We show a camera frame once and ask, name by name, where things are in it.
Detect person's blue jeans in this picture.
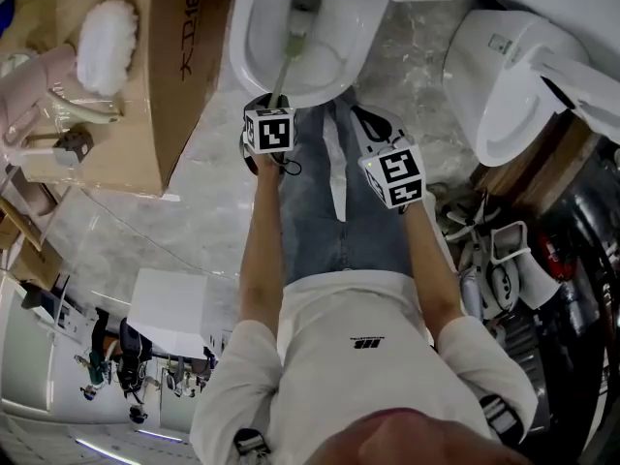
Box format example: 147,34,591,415
278,87,420,285

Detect white fluffy brush head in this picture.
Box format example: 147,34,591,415
76,0,140,97

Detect person's left forearm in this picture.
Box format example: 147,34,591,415
239,155,285,348

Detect dark wooden cabinet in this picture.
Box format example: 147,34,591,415
472,113,606,217

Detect small cardboard box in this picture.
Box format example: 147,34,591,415
9,237,64,290

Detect person's white t-shirt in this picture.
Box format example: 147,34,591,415
189,268,540,465

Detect large cardboard box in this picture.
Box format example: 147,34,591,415
0,0,243,198

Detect white smart toilet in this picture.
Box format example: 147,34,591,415
441,10,620,168

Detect person's right forearm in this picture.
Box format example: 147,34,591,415
400,199,466,343

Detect white floor cable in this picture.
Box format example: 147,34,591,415
86,194,241,280

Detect white toilet with oval lid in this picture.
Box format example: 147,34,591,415
227,0,471,109

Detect person's face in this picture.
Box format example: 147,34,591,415
302,407,532,465

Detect pink brush holder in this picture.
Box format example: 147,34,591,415
0,44,78,147

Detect white equipment pile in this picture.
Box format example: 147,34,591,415
443,201,563,324

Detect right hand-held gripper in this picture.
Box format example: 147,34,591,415
349,106,427,210

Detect white box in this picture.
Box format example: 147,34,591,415
126,267,229,360

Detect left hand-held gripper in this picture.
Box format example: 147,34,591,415
240,93,297,176

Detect black harness strap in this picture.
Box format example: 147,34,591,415
479,393,524,448
233,427,272,465

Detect green toilet brush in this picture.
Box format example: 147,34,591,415
267,10,314,109

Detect red fire extinguisher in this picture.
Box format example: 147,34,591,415
537,232,577,280

